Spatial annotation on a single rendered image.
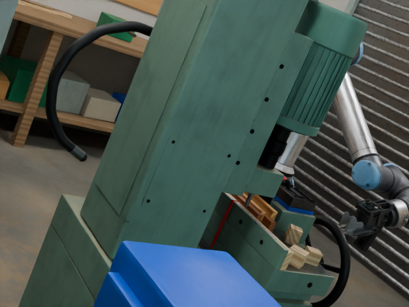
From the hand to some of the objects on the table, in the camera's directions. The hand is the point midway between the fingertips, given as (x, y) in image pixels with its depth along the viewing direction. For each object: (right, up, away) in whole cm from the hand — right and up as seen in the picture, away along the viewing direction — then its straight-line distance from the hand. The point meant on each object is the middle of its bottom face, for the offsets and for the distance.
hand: (337, 231), depth 200 cm
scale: (-36, +14, -23) cm, 45 cm away
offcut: (-19, -4, -37) cm, 41 cm away
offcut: (-18, 0, -23) cm, 29 cm away
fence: (-38, +9, -22) cm, 45 cm away
